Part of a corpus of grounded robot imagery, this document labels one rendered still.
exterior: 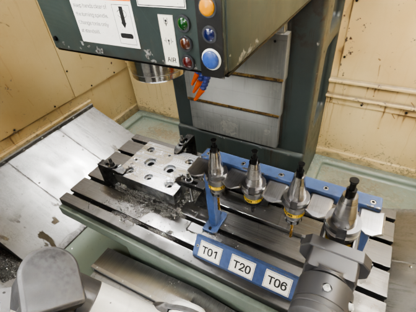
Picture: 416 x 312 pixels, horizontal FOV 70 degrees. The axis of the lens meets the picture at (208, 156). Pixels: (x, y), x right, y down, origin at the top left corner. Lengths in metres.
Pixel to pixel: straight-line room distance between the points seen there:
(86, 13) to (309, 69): 0.82
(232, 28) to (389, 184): 1.48
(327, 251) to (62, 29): 0.69
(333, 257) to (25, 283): 0.51
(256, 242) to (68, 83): 1.41
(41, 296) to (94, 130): 1.46
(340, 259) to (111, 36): 0.59
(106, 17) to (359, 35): 1.14
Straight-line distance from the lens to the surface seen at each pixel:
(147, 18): 0.57
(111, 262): 1.30
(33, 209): 1.67
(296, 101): 1.28
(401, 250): 1.34
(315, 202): 0.75
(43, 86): 1.87
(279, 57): 1.17
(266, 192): 0.76
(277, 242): 1.05
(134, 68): 0.83
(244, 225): 1.08
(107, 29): 0.64
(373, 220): 0.76
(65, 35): 0.75
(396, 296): 1.23
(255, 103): 1.30
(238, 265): 0.96
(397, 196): 1.79
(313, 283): 0.54
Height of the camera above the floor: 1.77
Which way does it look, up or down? 40 degrees down
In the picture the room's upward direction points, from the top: 6 degrees counter-clockwise
